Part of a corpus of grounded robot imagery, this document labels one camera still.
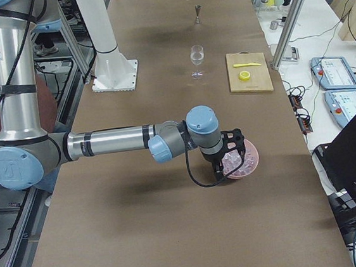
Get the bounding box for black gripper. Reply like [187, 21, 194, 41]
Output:
[200, 129, 246, 181]

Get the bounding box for steel double jigger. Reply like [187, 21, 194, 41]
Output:
[194, 4, 201, 24]

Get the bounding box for pink bowl of ice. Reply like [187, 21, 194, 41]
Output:
[222, 139, 259, 179]

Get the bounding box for clear wine glass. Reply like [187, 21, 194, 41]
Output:
[189, 45, 204, 79]

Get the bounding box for yellow lemon slice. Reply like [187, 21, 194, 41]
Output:
[238, 70, 251, 81]

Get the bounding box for bamboo cutting board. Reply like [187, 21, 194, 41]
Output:
[226, 52, 274, 93]

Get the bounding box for yellow plastic knife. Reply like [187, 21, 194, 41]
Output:
[232, 62, 261, 68]

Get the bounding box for lower blue teach pendant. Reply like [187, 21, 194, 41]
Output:
[324, 89, 356, 127]

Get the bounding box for blue teach pendant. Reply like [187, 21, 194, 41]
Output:
[324, 89, 356, 127]
[310, 56, 356, 90]

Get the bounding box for upper blue teach pendant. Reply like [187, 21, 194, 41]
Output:
[310, 56, 356, 90]

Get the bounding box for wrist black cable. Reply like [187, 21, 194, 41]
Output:
[184, 145, 250, 190]

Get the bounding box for white camera column base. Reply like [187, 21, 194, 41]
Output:
[75, 0, 138, 92]

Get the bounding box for aluminium frame post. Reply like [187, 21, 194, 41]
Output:
[271, 0, 304, 70]

